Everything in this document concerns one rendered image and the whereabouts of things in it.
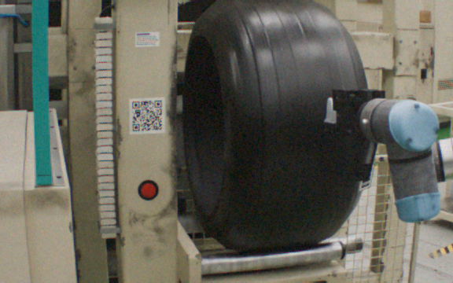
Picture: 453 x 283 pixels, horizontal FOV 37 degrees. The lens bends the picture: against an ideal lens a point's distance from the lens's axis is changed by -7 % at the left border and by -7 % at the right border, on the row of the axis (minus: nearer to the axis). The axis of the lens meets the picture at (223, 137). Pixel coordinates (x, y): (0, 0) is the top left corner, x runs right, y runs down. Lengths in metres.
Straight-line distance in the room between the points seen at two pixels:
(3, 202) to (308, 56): 0.80
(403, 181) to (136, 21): 0.67
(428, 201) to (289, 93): 0.40
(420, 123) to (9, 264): 0.62
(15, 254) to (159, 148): 0.75
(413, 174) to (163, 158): 0.62
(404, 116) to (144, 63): 0.63
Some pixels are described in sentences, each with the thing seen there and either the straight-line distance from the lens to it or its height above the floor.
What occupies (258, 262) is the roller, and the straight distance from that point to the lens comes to 1.58.
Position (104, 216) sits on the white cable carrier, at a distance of 1.56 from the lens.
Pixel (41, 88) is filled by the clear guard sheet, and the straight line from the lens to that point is 0.79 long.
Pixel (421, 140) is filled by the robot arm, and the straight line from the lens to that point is 1.08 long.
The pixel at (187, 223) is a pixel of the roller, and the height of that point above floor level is 0.91.
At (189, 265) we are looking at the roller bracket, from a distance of 1.50.
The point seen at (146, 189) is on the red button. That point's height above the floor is 1.06.
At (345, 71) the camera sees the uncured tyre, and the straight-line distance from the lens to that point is 1.44.
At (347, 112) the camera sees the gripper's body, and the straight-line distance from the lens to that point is 1.26.
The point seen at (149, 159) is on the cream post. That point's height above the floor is 1.13.
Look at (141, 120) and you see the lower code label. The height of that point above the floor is 1.21.
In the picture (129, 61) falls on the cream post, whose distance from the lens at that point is 1.49.
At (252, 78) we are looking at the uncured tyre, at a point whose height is 1.31.
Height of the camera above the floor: 1.48
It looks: 12 degrees down
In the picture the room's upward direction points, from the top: 1 degrees clockwise
